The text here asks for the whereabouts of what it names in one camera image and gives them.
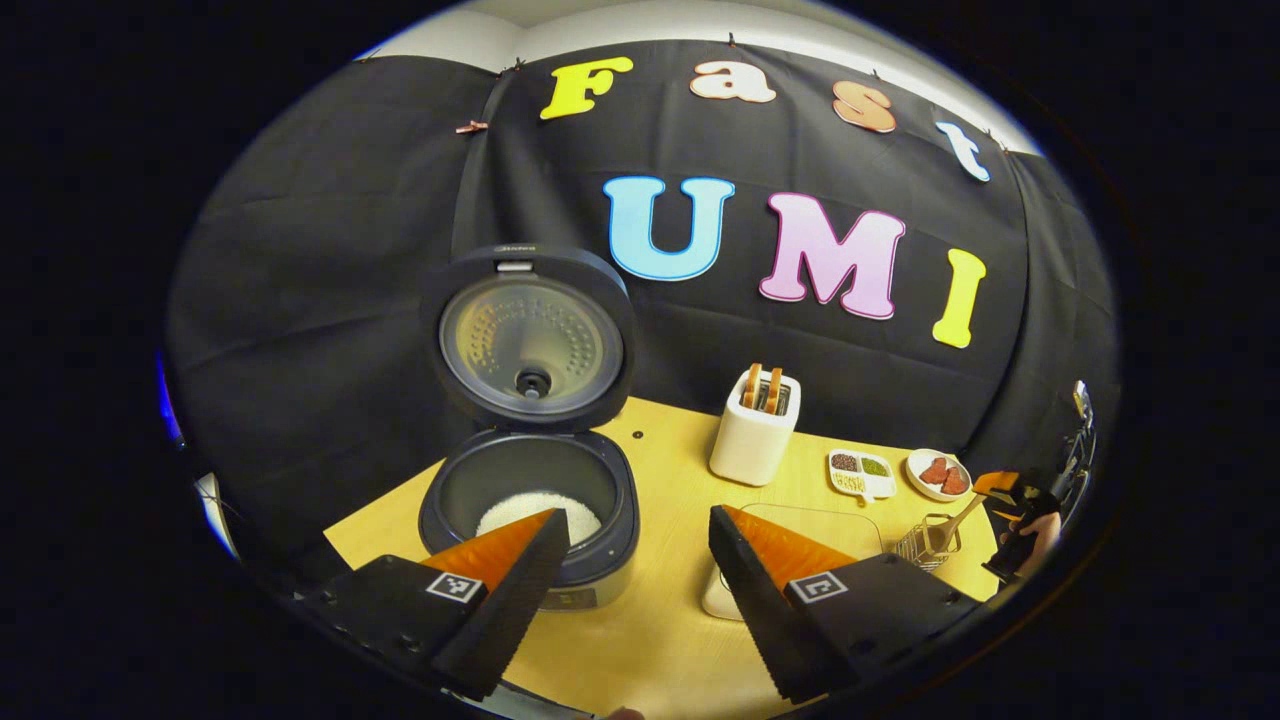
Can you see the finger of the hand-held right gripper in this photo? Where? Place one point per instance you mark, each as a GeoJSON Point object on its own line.
{"type": "Point", "coordinates": [998, 484]}

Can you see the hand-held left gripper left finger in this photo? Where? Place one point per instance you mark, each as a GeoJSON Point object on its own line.
{"type": "Point", "coordinates": [510, 610]}

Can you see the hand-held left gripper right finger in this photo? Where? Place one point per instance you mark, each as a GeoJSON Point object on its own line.
{"type": "Point", "coordinates": [760, 610]}

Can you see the wooden spoon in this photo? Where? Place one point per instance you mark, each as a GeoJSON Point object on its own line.
{"type": "Point", "coordinates": [960, 517]}

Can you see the clear rice box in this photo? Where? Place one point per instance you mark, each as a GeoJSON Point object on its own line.
{"type": "Point", "coordinates": [830, 530]}

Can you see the white rice pile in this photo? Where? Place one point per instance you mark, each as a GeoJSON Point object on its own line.
{"type": "Point", "coordinates": [540, 505]}

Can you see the dark blue rice cooker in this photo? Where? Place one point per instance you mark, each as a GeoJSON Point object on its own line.
{"type": "Point", "coordinates": [530, 340]}

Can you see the red meat slice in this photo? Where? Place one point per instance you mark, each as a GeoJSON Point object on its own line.
{"type": "Point", "coordinates": [955, 481]}
{"type": "Point", "coordinates": [935, 471]}

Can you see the white round plate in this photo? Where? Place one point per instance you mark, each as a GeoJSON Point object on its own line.
{"type": "Point", "coordinates": [918, 482]}

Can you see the white divided bean dish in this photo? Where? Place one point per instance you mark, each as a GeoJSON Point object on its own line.
{"type": "Point", "coordinates": [880, 485]}

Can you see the white toaster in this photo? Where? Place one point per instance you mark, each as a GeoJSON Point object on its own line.
{"type": "Point", "coordinates": [750, 450]}

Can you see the bread slice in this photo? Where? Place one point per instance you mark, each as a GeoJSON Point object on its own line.
{"type": "Point", "coordinates": [774, 390]}
{"type": "Point", "coordinates": [751, 385]}

